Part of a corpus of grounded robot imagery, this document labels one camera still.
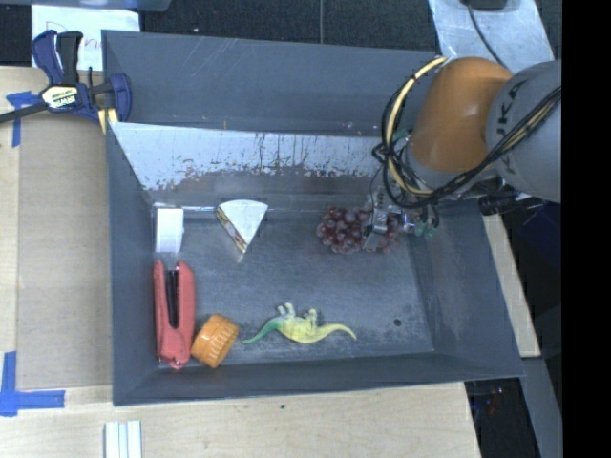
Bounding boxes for grey metal bin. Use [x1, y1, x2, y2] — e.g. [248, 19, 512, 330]
[100, 29, 526, 407]

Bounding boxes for green and yellow toy dinosaur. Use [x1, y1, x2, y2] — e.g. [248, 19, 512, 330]
[242, 302, 358, 345]

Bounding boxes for white rectangular block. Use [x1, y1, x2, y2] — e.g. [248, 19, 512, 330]
[155, 207, 185, 255]

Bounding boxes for orange round lid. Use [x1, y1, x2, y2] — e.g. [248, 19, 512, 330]
[190, 313, 241, 369]

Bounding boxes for white toy cake wedge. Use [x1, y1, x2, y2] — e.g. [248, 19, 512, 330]
[215, 199, 269, 255]

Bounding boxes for red clip tool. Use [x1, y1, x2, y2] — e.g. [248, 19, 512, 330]
[152, 260, 197, 370]

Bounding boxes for dark red toy grapes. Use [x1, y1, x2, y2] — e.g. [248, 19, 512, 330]
[315, 206, 403, 256]

